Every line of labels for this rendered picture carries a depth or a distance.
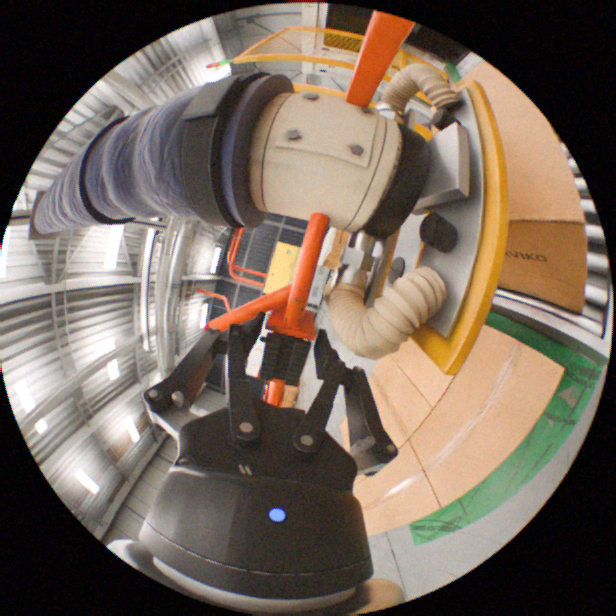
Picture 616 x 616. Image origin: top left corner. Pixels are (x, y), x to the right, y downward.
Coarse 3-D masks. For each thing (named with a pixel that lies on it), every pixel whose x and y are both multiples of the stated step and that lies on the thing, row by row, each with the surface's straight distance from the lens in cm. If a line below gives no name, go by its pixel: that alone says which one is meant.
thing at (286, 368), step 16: (272, 320) 21; (304, 320) 23; (272, 336) 20; (288, 336) 20; (304, 336) 20; (272, 352) 21; (288, 352) 21; (304, 352) 20; (272, 368) 22; (288, 368) 22; (288, 384) 24
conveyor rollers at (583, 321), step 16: (464, 64) 234; (560, 144) 104; (592, 208) 84; (592, 240) 80; (592, 256) 75; (592, 288) 71; (528, 304) 71; (544, 304) 70; (576, 320) 68; (592, 320) 69
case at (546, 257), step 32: (480, 64) 81; (512, 96) 57; (512, 128) 48; (544, 128) 45; (512, 160) 42; (544, 160) 39; (512, 192) 37; (544, 192) 35; (576, 192) 35; (512, 224) 35; (544, 224) 34; (576, 224) 32; (512, 256) 47; (544, 256) 43; (576, 256) 40; (512, 288) 72; (544, 288) 60; (576, 288) 52
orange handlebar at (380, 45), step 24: (384, 24) 16; (408, 24) 15; (384, 48) 16; (360, 72) 18; (384, 72) 17; (360, 96) 19; (312, 216) 19; (312, 240) 19; (312, 264) 19; (288, 312) 20
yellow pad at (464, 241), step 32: (480, 96) 27; (480, 128) 23; (480, 160) 19; (480, 192) 17; (448, 224) 16; (480, 224) 16; (448, 256) 16; (480, 256) 15; (448, 288) 15; (480, 288) 14; (448, 320) 15; (480, 320) 14; (448, 352) 15
